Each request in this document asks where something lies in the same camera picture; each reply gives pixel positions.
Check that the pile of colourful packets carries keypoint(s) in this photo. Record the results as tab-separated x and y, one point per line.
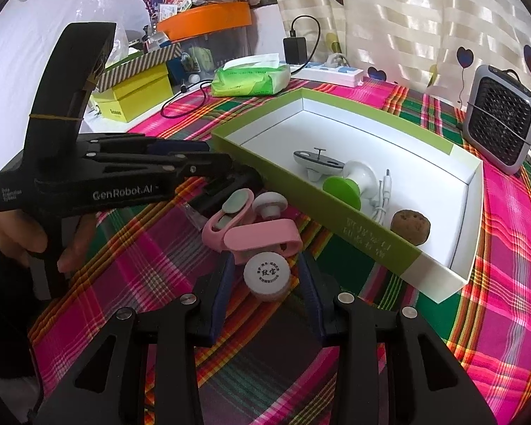
175	4

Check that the small white mushroom-shaped knob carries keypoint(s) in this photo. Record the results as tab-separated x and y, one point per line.
270	203

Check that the yellow cardboard box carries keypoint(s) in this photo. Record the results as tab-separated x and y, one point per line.
132	97

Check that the brown walnut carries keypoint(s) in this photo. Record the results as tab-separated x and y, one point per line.
410	226

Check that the striped heart-print curtain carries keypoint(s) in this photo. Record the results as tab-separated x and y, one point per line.
402	22

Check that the pink clip with grey pad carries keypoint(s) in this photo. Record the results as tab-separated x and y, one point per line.
219	230

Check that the clear bin with orange lid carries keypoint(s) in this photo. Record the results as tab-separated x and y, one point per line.
208	20

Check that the plaid tablecloth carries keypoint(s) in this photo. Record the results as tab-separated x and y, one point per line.
504	252

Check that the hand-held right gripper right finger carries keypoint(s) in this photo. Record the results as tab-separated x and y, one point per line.
312	301

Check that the black charger adapter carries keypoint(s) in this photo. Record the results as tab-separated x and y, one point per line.
295	51

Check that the person's left hand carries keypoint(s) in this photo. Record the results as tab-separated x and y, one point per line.
77	243

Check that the white power strip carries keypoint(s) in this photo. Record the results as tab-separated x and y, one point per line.
332	73

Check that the white round jar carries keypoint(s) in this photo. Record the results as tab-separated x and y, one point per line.
266	274

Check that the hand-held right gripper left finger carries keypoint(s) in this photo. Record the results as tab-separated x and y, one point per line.
221	301

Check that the green and white cardboard box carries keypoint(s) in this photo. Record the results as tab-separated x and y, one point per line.
358	230

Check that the striped cardboard box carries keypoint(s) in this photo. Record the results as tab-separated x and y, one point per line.
137	64

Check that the green and white spool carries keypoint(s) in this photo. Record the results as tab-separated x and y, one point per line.
340	188

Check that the green tissue pack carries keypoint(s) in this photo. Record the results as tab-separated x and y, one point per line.
248	79

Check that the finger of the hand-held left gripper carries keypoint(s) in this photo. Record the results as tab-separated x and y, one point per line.
203	164
177	145

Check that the grey mini fan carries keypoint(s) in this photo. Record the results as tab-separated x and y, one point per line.
500	119

